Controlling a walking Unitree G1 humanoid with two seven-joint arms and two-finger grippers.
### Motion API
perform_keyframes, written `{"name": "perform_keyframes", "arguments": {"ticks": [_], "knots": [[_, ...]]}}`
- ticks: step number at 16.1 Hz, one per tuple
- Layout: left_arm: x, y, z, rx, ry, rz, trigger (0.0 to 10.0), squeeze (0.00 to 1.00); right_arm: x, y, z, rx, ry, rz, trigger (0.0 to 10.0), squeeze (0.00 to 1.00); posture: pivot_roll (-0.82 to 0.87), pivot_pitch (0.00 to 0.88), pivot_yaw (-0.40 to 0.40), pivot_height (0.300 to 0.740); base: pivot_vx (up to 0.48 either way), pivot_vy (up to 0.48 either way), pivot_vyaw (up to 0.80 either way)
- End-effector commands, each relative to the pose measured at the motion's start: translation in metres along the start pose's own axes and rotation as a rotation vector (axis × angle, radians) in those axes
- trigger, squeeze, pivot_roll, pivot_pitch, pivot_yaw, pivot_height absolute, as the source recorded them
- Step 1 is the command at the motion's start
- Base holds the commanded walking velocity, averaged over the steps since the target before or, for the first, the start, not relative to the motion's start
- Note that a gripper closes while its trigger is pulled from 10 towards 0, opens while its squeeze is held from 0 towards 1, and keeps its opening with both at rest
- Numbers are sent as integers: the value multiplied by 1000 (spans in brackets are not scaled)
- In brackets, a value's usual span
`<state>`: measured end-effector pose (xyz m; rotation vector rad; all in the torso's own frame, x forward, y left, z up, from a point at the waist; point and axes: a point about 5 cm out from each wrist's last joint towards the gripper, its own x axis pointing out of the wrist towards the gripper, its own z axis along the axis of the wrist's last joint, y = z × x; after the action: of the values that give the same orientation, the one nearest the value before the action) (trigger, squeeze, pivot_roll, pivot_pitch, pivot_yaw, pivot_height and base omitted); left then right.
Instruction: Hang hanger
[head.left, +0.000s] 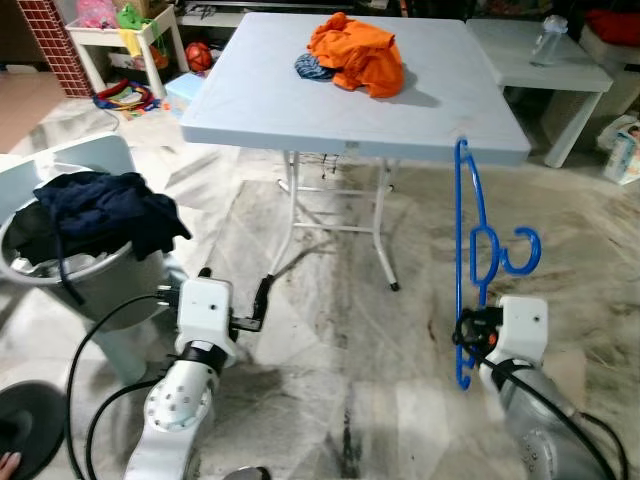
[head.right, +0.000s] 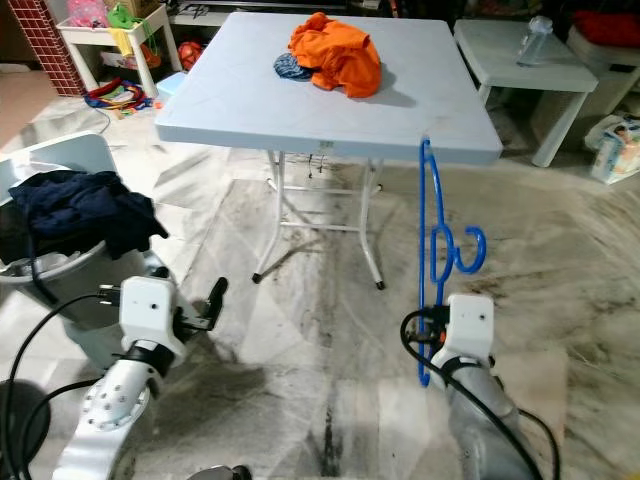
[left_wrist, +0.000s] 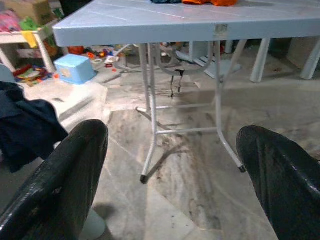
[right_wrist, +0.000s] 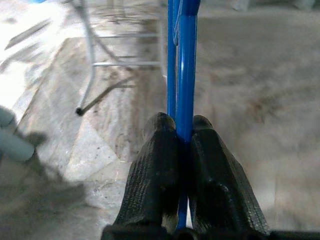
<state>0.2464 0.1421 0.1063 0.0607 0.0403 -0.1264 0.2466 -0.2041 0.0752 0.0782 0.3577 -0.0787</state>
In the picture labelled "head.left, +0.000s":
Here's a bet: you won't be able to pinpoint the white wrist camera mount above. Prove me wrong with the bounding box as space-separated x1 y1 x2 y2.
495 295 549 363
176 278 237 351

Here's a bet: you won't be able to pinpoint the pink backpack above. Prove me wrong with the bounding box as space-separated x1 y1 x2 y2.
75 0 119 29

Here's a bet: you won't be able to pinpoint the clear plastic bottle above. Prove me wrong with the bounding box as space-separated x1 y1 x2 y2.
530 15 569 68

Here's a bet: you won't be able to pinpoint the orange shirt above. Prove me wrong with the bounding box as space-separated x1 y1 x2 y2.
305 12 406 99

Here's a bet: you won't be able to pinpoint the white printed pack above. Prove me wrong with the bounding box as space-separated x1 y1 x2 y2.
603 115 640 186

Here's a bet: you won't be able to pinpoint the white side table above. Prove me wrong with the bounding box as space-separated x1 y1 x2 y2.
465 18 616 169

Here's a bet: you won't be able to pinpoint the blue plastic hanger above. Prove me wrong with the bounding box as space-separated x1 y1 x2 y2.
452 137 544 391

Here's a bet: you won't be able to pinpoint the small yellow cloth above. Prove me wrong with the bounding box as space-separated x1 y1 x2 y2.
118 28 141 56

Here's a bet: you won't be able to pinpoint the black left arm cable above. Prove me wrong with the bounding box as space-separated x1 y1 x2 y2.
65 284 179 480

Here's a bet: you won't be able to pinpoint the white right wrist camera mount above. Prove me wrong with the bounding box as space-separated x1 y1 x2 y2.
495 295 549 363

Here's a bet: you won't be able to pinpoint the white children's table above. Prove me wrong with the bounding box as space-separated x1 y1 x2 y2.
65 5 191 99

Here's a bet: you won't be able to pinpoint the light blue plastic chair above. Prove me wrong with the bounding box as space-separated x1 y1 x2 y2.
0 133 201 386

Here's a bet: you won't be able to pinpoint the red cushion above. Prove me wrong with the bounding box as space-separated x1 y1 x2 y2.
585 8 640 49

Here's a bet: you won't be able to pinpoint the colourful toy rings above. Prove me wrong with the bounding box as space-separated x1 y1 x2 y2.
93 80 166 119

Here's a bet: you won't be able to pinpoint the grey robot foot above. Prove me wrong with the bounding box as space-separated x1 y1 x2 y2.
222 465 271 480

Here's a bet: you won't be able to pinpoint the light blue storage box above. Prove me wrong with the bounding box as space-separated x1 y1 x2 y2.
165 72 206 119

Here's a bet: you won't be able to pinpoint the orange red ball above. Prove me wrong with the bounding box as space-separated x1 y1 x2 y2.
185 42 214 73

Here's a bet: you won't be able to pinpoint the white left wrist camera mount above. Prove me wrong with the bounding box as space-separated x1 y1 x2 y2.
176 278 237 351

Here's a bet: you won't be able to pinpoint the grey blue folding table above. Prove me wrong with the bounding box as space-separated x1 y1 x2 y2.
178 12 533 293

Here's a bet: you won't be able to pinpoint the black electric fan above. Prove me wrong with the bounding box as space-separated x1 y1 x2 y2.
0 382 71 480

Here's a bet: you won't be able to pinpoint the green toy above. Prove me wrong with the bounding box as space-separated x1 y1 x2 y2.
117 3 146 31

